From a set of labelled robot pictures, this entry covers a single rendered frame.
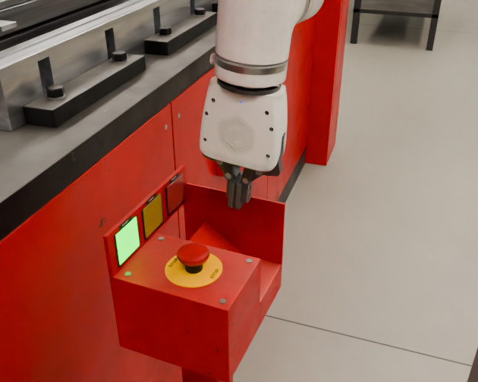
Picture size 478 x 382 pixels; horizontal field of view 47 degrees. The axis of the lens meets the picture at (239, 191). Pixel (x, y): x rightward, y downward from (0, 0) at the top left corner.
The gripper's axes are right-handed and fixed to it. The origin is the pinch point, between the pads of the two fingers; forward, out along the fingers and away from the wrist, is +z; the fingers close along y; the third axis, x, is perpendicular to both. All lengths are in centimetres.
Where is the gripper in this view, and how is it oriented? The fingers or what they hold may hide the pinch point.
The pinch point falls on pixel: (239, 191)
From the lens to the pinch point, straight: 71.9
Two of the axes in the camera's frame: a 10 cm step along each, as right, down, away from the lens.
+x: 3.8, -4.6, 8.0
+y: 9.2, 2.7, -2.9
